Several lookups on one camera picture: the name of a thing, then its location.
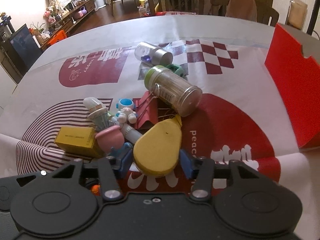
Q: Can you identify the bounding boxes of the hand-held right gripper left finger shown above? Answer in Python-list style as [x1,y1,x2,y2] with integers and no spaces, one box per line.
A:
[15,142,133,202]

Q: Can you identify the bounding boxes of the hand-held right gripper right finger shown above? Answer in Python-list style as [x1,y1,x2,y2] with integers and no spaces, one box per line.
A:
[180,150,283,200]

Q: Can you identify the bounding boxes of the pink toy pot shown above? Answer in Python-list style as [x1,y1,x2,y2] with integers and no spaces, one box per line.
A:
[95,126,124,156]

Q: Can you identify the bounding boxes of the yellow pear-shaped case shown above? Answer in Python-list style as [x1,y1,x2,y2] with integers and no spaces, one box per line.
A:
[133,114,183,178]

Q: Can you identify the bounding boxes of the blue white toy keychain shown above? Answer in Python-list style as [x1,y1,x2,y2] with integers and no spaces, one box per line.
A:
[116,98,139,125]

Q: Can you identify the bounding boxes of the pink binder clip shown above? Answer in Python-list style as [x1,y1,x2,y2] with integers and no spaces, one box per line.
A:
[134,84,162,131]

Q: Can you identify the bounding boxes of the small yellow box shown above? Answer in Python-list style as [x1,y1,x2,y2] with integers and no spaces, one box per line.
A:
[55,126,101,157]

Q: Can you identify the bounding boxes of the ice cream cone toy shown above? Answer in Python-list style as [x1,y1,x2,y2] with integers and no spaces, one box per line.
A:
[83,97,111,132]

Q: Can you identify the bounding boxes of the clear jar with green lid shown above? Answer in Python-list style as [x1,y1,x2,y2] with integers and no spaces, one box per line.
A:
[144,65,203,117]

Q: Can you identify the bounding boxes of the teal pencil sharpener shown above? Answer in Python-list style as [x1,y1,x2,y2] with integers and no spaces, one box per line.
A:
[166,64,187,78]

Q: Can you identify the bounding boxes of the clear cylinder with silver cap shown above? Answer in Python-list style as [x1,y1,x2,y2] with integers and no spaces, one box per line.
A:
[134,42,173,67]

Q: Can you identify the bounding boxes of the red cardboard box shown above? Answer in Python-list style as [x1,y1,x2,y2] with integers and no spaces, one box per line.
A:
[264,23,320,150]

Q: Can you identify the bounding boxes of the printed red white tablecloth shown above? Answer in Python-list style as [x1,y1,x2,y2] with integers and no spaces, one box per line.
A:
[0,14,309,198]

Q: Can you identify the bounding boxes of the orange crate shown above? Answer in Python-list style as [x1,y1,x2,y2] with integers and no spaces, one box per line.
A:
[47,29,68,46]

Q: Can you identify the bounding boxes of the wooden TV cabinet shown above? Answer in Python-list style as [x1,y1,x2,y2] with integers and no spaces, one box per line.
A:
[39,0,97,51]

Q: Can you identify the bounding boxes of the black cabinet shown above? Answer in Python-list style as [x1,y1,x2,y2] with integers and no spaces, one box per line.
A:
[0,23,43,84]

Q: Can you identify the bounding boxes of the pink flower bouquet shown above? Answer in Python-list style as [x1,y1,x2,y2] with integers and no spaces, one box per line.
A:
[43,8,57,24]

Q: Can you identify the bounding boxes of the wooden slat-back chair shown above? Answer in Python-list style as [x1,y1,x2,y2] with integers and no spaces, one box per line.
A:
[146,0,205,18]

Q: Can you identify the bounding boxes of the pink towel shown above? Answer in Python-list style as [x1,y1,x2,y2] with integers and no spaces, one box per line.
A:
[225,0,258,22]

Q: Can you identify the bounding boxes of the wooden chair with towel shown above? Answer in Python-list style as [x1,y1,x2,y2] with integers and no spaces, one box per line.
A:
[211,0,280,27]

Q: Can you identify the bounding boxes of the tall clear glass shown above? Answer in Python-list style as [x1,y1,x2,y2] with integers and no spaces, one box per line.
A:
[285,0,308,29]

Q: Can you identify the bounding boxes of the black pole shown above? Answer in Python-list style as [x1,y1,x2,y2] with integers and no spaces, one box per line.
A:
[306,0,320,36]

